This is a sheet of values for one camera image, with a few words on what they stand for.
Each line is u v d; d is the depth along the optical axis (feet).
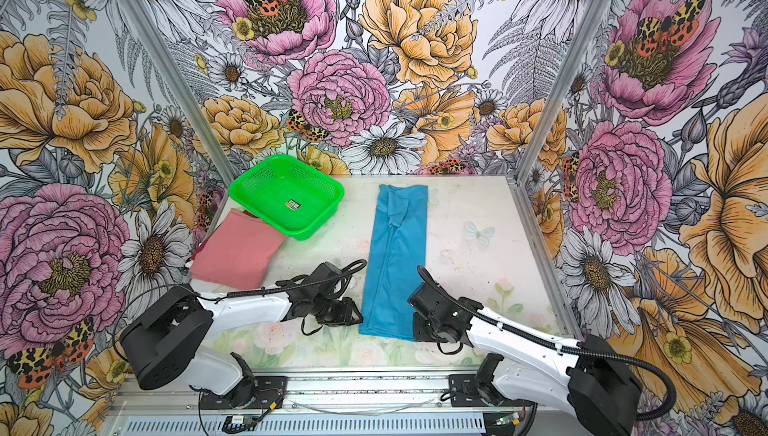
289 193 3.86
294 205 3.69
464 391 2.43
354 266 2.66
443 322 2.01
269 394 2.41
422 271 2.36
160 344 1.43
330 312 2.44
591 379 1.34
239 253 3.16
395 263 3.17
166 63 2.88
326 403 2.40
